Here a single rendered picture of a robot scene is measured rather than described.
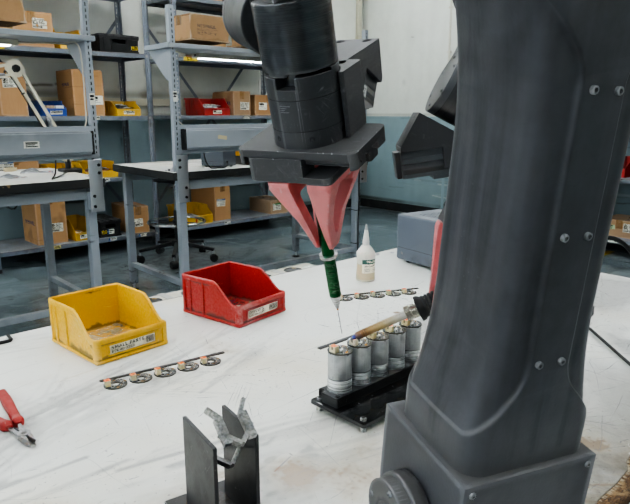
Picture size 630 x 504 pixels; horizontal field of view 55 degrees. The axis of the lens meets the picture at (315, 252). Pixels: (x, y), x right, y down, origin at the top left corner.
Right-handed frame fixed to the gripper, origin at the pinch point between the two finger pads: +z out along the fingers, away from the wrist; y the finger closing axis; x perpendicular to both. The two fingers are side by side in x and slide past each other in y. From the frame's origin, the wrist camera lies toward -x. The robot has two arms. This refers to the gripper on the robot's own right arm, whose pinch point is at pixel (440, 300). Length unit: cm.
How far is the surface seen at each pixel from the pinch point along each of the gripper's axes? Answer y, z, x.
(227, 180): -269, 47, -50
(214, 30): -265, -19, -87
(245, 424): 18.9, 9.7, -13.0
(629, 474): 10.2, 3.9, 18.0
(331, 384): 0.3, 12.3, -5.2
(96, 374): -7.9, 27.1, -27.6
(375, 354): -3.4, 8.8, -2.0
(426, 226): -56, 0, 8
